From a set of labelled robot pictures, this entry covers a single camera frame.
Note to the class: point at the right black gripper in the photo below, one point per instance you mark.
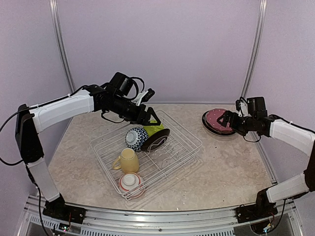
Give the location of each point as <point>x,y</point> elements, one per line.
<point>228,114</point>

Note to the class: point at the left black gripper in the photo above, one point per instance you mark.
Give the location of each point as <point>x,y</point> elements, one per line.
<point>139,120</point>

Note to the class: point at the pink speckled plate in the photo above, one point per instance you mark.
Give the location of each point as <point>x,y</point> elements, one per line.
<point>211,120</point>

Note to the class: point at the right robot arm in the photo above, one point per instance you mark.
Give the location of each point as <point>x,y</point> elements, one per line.
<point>252,116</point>

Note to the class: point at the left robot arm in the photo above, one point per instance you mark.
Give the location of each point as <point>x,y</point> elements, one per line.
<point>121,95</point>

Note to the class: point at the green bowl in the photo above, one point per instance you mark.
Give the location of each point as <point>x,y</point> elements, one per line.
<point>152,129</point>

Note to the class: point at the small black plate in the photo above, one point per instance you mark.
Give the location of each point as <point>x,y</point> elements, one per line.
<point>156,140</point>

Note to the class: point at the blue white patterned bowl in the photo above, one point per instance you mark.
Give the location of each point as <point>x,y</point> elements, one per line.
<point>135,138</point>

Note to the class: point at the yellow mug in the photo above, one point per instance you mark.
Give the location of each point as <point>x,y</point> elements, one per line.
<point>127,161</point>

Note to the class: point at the white bowl red rim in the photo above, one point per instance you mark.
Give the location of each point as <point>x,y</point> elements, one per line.
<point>131,185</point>

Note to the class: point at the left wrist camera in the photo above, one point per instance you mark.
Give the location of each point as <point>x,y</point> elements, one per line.
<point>144,96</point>

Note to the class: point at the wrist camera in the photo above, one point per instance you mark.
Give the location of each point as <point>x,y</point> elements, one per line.
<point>144,96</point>
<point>241,107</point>

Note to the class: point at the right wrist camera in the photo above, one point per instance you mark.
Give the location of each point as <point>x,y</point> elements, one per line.
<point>241,107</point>

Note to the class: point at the white wire dish rack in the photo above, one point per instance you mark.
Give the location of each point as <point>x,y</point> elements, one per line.
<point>157,162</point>

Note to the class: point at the aluminium front rail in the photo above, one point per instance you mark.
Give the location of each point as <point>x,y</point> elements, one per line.
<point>100,221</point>

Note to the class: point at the right aluminium frame post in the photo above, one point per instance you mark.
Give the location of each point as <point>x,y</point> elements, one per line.
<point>255,48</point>

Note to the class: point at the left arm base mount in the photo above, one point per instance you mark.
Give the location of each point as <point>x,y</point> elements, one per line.
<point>61,211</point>

